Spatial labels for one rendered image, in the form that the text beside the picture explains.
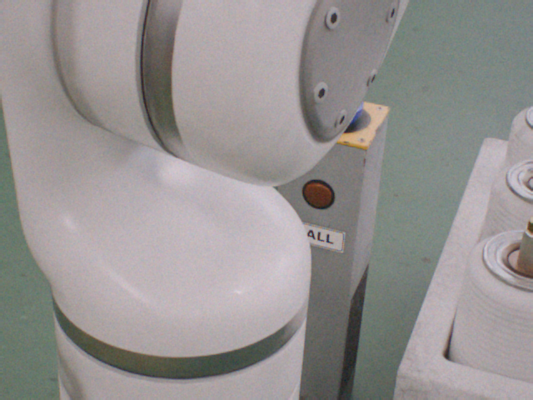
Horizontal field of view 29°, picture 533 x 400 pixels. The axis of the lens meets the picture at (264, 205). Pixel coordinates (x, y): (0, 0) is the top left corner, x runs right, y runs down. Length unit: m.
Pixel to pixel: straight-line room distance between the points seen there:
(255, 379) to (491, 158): 0.74
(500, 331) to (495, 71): 0.94
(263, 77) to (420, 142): 1.19
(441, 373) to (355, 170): 0.17
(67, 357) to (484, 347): 0.48
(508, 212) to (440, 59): 0.84
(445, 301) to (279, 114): 0.61
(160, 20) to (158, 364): 0.12
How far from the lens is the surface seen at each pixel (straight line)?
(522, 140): 0.98
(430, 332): 0.83
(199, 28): 0.26
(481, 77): 1.66
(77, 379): 0.37
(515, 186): 0.88
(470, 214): 0.97
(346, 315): 0.88
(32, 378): 1.04
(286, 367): 0.37
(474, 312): 0.79
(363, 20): 0.29
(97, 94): 0.29
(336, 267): 0.86
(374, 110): 0.84
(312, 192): 0.82
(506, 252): 0.80
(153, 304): 0.33
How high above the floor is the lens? 0.71
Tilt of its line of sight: 34 degrees down
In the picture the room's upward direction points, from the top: 3 degrees clockwise
